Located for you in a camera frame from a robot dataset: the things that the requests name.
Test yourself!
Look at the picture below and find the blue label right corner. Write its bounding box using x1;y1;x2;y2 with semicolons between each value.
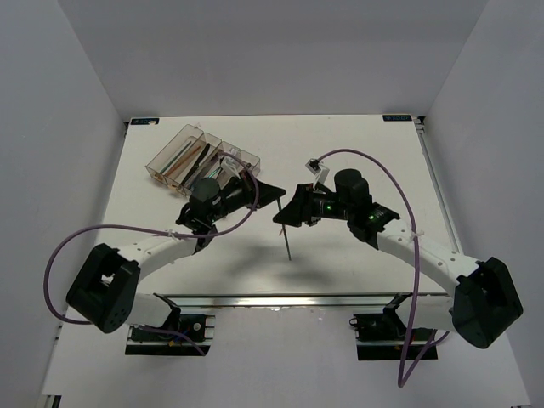
382;114;412;122

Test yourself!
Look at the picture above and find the clear acrylic utensil organizer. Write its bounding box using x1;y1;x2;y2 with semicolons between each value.
145;124;261;196

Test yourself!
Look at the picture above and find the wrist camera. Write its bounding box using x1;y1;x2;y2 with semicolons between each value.
220;147;245;179
305;158;330;187

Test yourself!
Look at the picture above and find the teal chopstick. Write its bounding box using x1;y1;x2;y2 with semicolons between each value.
276;198;292;262
161;142;192;175

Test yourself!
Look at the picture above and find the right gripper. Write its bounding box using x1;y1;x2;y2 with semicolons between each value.
272;184;353;228

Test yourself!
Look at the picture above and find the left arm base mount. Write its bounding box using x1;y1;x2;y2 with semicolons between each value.
125;314;216;357

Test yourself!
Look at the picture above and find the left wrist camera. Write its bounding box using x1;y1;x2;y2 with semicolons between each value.
220;147;245;179

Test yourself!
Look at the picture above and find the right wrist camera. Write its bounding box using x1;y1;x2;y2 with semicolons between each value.
305;158;330;187

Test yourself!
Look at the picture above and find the aluminium table edge rail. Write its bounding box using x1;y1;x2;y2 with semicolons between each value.
152;293;451;309

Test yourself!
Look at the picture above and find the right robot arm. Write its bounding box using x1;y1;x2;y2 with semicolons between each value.
273;169;524;349

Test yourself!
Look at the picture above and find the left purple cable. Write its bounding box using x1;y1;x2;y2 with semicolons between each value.
45;159;260;356

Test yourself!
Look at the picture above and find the black iridescent knife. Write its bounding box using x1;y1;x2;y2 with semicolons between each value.
181;143;211;184

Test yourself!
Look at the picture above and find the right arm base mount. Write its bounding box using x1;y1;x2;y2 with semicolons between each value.
349;314;438;361

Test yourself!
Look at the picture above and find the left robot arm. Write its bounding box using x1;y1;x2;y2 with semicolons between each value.
66;172;286;339

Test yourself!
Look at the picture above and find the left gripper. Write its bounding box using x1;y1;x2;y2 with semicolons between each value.
207;169;284;223

